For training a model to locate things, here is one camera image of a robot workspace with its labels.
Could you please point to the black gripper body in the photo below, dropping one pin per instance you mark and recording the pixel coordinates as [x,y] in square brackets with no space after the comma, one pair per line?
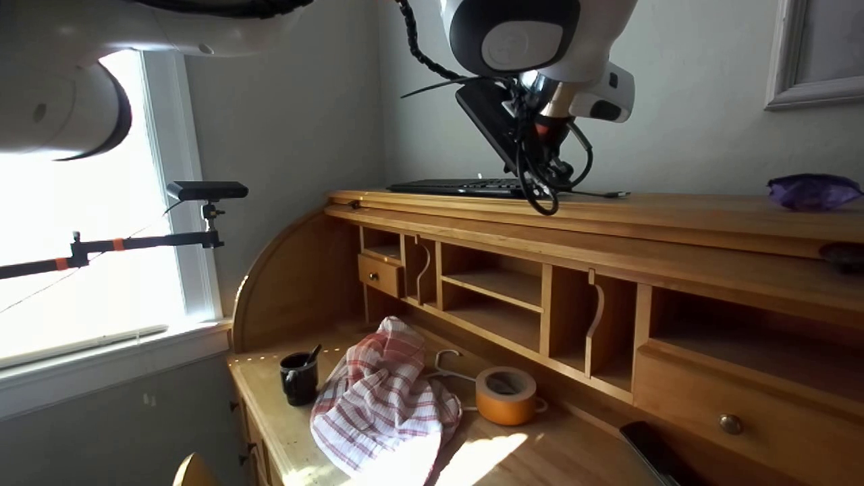
[511,121]

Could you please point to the black computer keyboard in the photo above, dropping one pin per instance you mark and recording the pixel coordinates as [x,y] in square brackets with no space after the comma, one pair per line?
[482,187]

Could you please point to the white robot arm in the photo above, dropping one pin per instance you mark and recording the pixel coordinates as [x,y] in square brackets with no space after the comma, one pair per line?
[521,68]

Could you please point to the wooden roll-top desk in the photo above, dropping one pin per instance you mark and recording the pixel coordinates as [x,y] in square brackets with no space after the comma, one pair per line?
[698,341]

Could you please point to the white plastic hanger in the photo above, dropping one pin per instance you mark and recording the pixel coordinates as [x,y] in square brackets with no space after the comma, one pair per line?
[440,365]

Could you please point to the orange tape roll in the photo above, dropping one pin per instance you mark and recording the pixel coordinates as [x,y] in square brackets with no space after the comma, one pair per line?
[505,395]

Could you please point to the purple object on desk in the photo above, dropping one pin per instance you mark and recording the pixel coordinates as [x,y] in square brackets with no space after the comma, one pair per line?
[814,192]

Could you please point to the red white checkered cloth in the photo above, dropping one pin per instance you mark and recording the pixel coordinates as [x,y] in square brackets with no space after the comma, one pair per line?
[378,418]

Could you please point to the black cup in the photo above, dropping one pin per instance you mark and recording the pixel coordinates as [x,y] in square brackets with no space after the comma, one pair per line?
[297,380]

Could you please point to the wooden chair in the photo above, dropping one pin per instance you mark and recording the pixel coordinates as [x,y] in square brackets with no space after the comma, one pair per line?
[192,470]

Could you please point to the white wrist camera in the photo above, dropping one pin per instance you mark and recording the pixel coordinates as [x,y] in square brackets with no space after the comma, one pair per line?
[607,98]

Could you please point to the white picture frame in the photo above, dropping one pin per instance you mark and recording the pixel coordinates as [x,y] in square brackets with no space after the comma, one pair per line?
[817,55]

